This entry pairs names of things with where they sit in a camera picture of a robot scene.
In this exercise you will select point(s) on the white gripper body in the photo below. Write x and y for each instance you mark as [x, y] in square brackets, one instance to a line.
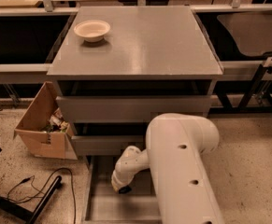
[118, 180]

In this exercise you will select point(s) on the dark blue snack bar wrapper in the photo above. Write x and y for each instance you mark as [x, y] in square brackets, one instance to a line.
[125, 190]

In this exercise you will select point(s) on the cardboard box with items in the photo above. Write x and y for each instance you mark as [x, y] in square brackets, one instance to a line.
[33, 128]

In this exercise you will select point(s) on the grey open bottom drawer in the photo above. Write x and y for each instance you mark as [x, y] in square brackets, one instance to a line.
[104, 206]

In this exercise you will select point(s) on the grey top drawer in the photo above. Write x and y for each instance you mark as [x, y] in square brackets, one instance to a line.
[128, 109]

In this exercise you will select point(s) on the grey middle drawer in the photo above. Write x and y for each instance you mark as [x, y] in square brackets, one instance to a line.
[105, 145]

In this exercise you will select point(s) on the grey drawer cabinet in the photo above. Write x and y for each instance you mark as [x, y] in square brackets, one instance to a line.
[148, 52]

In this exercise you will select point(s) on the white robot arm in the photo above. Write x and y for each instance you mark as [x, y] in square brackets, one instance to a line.
[174, 146]

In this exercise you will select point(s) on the white paper bowl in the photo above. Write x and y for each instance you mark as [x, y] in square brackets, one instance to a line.
[92, 31]

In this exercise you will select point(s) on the black table leg frame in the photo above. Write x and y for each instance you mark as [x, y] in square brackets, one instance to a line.
[256, 98]

